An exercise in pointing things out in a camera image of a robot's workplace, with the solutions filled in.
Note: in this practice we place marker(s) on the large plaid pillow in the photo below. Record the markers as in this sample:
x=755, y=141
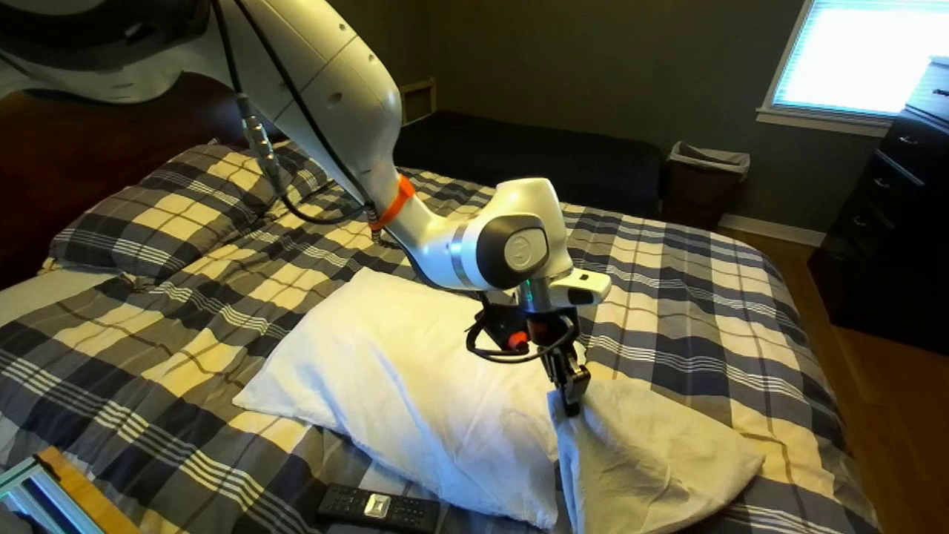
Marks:
x=148, y=227

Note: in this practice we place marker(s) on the white bed sheet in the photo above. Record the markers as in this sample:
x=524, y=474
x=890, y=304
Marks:
x=45, y=295

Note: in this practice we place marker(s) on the white pillow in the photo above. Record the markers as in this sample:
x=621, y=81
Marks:
x=417, y=387
x=656, y=463

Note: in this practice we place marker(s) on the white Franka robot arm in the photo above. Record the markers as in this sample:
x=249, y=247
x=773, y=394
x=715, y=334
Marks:
x=328, y=90

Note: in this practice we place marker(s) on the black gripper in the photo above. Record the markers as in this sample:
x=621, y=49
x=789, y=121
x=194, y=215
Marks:
x=528, y=320

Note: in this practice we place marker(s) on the dark side table with tray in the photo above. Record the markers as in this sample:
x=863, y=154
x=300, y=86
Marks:
x=703, y=181

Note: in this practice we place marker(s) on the wooden and green robot cart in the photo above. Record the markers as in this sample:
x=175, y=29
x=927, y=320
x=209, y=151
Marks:
x=49, y=492

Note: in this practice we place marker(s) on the wooden open shelf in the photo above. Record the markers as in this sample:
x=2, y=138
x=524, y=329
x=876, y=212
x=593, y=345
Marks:
x=420, y=99

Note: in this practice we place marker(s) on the bright window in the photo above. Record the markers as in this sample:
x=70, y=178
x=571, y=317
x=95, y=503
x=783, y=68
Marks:
x=860, y=59

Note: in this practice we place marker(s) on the black dresser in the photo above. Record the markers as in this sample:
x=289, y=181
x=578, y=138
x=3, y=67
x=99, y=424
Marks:
x=885, y=237

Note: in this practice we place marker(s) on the black futon couch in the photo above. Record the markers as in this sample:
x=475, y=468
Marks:
x=534, y=157

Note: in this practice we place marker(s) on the brown wooden headboard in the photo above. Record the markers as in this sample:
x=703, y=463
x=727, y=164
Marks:
x=77, y=166

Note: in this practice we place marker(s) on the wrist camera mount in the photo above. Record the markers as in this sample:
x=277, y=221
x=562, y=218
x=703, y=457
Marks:
x=581, y=286

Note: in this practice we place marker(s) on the plaid bed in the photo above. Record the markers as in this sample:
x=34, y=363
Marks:
x=684, y=298

